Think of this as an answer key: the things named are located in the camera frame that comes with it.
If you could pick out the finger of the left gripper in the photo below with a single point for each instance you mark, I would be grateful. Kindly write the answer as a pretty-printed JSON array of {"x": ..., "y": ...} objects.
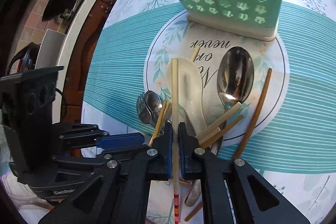
[
  {"x": 124, "y": 154},
  {"x": 120, "y": 141}
]

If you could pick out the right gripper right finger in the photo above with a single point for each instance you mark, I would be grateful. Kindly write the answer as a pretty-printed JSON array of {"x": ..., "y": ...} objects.
[{"x": 214, "y": 174}]

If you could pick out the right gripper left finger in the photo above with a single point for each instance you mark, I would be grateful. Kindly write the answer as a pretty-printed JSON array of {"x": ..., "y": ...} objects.
[{"x": 151, "y": 164}]

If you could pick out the white ceramic soup spoon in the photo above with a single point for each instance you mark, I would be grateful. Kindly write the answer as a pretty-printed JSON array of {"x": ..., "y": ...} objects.
[{"x": 190, "y": 90}]

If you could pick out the light bamboo chopstick red end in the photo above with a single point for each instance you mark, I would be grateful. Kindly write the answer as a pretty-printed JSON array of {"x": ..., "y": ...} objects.
[{"x": 175, "y": 123}]

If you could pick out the steel fork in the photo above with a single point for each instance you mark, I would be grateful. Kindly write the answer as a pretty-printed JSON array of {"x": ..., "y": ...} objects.
[{"x": 143, "y": 112}]

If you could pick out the yellow bamboo chopstick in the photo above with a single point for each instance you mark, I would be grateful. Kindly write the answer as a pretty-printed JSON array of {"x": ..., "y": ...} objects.
[{"x": 159, "y": 122}]

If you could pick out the small steel spoon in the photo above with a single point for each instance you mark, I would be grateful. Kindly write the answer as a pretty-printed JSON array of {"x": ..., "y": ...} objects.
[{"x": 154, "y": 105}]

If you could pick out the dark brown chopstick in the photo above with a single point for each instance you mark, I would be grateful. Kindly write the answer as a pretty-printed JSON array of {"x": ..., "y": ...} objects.
[{"x": 254, "y": 118}]

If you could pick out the brown bamboo chopstick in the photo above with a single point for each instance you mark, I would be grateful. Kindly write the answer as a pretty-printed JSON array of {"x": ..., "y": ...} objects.
[{"x": 212, "y": 138}]

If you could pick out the teal patterned tablecloth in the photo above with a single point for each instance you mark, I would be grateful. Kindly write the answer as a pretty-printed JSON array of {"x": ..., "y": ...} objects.
[{"x": 293, "y": 143}]

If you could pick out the pale bamboo chopstick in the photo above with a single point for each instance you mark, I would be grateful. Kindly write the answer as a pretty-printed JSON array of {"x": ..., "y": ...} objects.
[{"x": 195, "y": 53}]

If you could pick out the large steel spoon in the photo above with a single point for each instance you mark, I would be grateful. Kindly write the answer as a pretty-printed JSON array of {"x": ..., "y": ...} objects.
[{"x": 234, "y": 80}]

